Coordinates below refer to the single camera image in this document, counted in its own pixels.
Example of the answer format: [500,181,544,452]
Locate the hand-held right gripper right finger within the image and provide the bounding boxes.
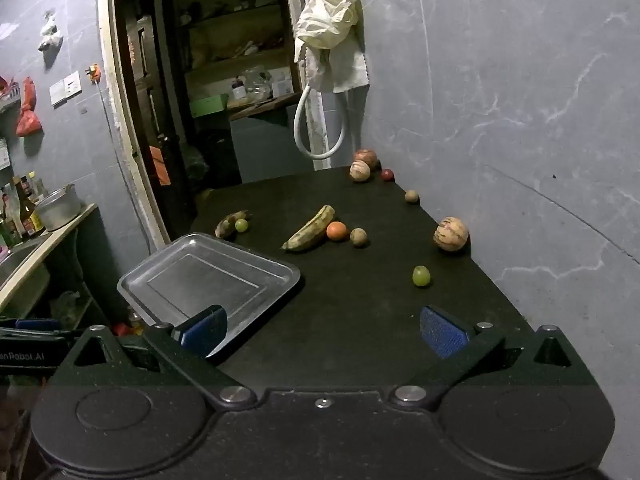
[389,304,603,411]

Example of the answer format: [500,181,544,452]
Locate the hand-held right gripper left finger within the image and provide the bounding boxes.
[52,304,258,411]

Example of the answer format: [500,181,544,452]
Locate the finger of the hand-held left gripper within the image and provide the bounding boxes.
[0,317,83,333]

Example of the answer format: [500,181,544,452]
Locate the small spotted banana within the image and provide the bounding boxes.
[215,210,251,239]

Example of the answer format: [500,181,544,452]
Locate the large yellow banana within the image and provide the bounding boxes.
[281,204,336,252]

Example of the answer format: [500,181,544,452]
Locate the metal sink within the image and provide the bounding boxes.
[0,240,43,288]

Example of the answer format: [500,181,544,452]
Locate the group of sauce bottles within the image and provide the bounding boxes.
[0,172,47,248]

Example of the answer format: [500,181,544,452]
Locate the metal cooking pot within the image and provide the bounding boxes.
[34,183,82,232]

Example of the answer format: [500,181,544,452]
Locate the orange bag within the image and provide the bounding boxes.
[149,146,172,187]

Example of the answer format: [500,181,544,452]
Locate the red plastic bag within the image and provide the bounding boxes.
[16,76,41,137]

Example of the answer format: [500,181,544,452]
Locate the green box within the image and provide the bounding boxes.
[189,94,229,118]

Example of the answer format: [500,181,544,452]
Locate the glass jar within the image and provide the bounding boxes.
[247,72,271,102]

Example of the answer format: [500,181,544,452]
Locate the dark wooden door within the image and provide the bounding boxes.
[119,0,195,233]

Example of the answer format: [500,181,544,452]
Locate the small white box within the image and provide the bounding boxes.
[270,67,293,97]

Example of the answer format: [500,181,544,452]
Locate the wooden shelf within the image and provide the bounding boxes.
[160,0,302,122]

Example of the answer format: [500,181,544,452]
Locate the white hanging plastic bag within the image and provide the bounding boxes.
[39,10,63,52]

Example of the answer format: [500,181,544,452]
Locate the cream hanging cloth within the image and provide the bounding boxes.
[294,0,371,93]

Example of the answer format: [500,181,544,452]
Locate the white hose loop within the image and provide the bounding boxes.
[293,85,347,160]

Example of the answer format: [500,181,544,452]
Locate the white wall switch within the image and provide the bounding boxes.
[49,71,82,107]

